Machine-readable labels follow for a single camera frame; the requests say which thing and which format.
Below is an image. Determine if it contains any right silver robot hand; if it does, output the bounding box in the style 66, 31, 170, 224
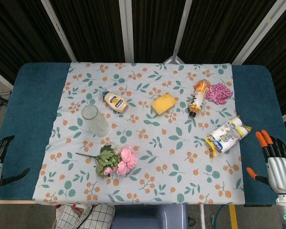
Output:
246, 130, 286, 194

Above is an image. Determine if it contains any pink flower bouquet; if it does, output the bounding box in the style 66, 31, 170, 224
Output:
75, 144, 138, 177

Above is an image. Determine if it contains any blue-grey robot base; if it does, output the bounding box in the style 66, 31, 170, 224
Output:
112, 204, 189, 229

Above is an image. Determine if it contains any clear glass vase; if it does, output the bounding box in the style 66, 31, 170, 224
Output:
81, 104, 110, 137

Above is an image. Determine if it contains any paper towel roll pack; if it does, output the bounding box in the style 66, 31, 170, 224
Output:
204, 116, 253, 158

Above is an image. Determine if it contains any blue table mat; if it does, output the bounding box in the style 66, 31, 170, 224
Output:
0, 62, 286, 207

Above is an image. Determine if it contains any checkered white bag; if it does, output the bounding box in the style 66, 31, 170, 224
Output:
55, 203, 116, 229

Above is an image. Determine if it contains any orange juice bottle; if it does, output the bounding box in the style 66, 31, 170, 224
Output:
189, 79, 211, 118

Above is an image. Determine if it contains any yellow sponge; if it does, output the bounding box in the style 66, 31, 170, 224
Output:
151, 93, 177, 116

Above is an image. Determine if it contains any mayonnaise squeeze bottle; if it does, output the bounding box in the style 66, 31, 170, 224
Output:
100, 90, 130, 114

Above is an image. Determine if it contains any floral tablecloth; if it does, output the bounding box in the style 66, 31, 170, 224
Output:
32, 62, 245, 206

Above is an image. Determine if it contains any green cable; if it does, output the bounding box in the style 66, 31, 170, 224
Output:
211, 205, 230, 229

